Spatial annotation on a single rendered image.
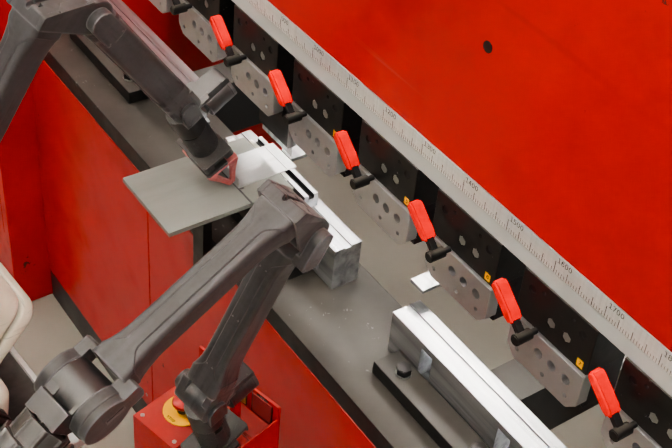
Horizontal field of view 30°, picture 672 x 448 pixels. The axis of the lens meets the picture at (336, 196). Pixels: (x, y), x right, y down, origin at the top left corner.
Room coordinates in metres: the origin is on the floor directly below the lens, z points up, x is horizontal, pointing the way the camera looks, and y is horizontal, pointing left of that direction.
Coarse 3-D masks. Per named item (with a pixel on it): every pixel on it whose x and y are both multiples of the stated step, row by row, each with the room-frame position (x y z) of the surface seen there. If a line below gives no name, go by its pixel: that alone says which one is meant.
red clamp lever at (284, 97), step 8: (272, 72) 1.78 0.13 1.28; (280, 72) 1.79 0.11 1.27; (272, 80) 1.77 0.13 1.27; (280, 80) 1.78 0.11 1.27; (280, 88) 1.76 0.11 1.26; (288, 88) 1.77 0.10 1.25; (280, 96) 1.76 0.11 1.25; (288, 96) 1.76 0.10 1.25; (280, 104) 1.75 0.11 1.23; (288, 104) 1.75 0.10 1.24; (288, 112) 1.74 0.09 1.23; (296, 112) 1.74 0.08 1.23; (304, 112) 1.75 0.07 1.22; (288, 120) 1.73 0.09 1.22; (296, 120) 1.73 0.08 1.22
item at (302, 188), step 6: (258, 138) 1.96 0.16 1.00; (258, 144) 1.95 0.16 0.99; (264, 144) 1.94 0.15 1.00; (288, 174) 1.87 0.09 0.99; (294, 174) 1.86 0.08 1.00; (288, 180) 1.84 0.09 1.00; (294, 180) 1.85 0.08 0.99; (300, 180) 1.84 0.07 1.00; (294, 186) 1.82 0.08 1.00; (300, 186) 1.83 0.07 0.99; (306, 186) 1.83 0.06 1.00; (300, 192) 1.81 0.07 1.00; (306, 192) 1.82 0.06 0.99; (312, 192) 1.81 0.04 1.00; (306, 198) 1.79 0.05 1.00; (312, 198) 1.80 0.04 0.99; (312, 204) 1.80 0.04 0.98
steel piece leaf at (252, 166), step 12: (240, 156) 1.89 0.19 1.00; (252, 156) 1.90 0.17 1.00; (264, 156) 1.90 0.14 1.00; (228, 168) 1.83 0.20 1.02; (240, 168) 1.86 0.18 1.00; (252, 168) 1.86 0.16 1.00; (264, 168) 1.86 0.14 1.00; (276, 168) 1.87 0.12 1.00; (240, 180) 1.82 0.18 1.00; (252, 180) 1.83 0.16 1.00
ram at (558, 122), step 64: (320, 0) 1.75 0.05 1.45; (384, 0) 1.62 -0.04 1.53; (448, 0) 1.51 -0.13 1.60; (512, 0) 1.42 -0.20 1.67; (576, 0) 1.33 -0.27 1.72; (640, 0) 1.26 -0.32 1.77; (384, 64) 1.61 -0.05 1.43; (448, 64) 1.50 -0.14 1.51; (512, 64) 1.40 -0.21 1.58; (576, 64) 1.32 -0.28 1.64; (640, 64) 1.24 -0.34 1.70; (384, 128) 1.59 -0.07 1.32; (448, 128) 1.48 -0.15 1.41; (512, 128) 1.38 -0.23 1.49; (576, 128) 1.30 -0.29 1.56; (640, 128) 1.22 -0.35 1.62; (448, 192) 1.46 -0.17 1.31; (512, 192) 1.36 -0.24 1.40; (576, 192) 1.28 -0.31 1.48; (640, 192) 1.20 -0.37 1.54; (576, 256) 1.26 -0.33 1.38; (640, 256) 1.18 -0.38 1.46; (640, 320) 1.16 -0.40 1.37
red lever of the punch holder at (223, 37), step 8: (216, 16) 1.95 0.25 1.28; (216, 24) 1.93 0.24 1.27; (224, 24) 1.94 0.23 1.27; (216, 32) 1.92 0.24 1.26; (224, 32) 1.93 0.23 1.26; (224, 40) 1.91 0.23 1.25; (224, 48) 1.91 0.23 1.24; (232, 56) 1.90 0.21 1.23; (240, 56) 1.90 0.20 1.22; (232, 64) 1.89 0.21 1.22
